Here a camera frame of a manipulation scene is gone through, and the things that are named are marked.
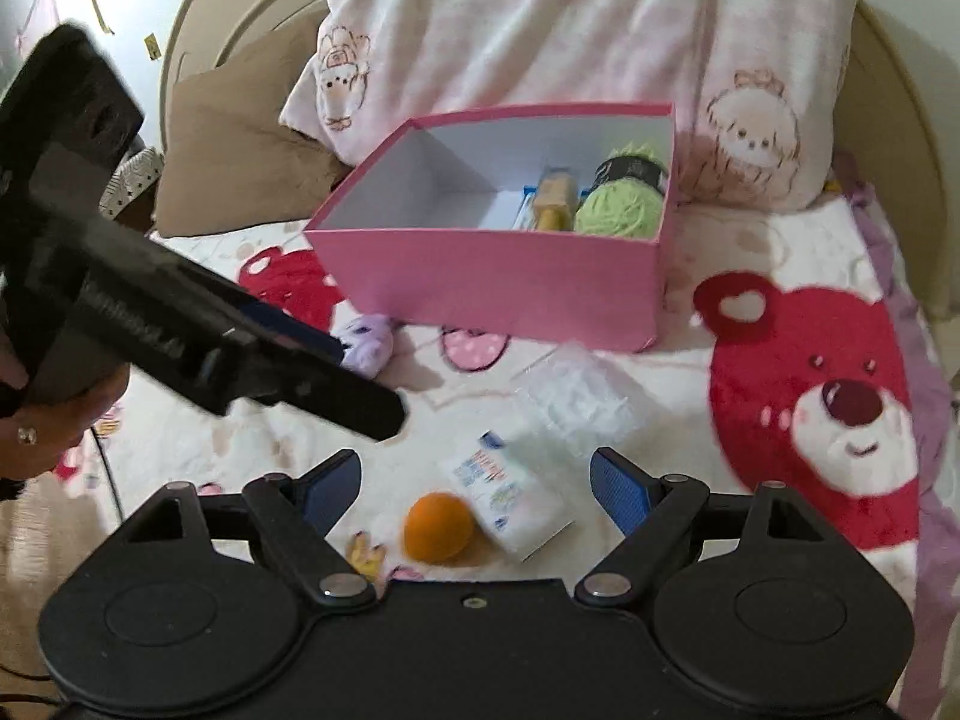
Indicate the green yarn ball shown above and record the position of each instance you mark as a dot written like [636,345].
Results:
[619,210]

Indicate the small white tissue packet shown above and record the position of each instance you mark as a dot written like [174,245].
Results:
[502,495]

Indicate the person's left hand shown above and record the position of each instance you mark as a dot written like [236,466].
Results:
[60,427]

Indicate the pink cartoon print pillow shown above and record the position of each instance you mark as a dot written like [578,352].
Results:
[562,22]

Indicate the purple plush toy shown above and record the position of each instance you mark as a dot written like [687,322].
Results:
[371,345]

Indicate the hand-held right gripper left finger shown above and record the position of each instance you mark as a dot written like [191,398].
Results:
[330,495]

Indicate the brown pillow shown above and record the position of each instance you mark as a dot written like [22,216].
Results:
[225,157]

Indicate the dotted patterned cloth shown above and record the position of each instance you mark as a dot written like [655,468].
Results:
[131,184]

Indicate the orange makeup sponge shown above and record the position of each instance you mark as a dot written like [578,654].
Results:
[439,529]

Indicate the foundation bottle with gold cap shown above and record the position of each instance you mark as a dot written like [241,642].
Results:
[555,199]

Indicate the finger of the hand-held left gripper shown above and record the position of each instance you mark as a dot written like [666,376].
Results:
[315,390]
[300,330]

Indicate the yellow wall sticker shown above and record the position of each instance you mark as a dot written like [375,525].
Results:
[152,46]

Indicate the clear plastic case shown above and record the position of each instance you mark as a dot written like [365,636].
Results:
[585,397]

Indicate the beige fluffy blanket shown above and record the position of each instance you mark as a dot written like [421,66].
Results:
[52,540]

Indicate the pink cardboard box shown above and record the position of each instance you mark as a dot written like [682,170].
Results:
[487,285]

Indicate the red bear printed blanket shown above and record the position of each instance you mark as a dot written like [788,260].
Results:
[787,300]

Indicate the pink cloth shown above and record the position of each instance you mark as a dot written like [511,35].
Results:
[37,15]

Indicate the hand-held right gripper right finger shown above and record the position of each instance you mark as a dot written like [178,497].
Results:
[622,491]

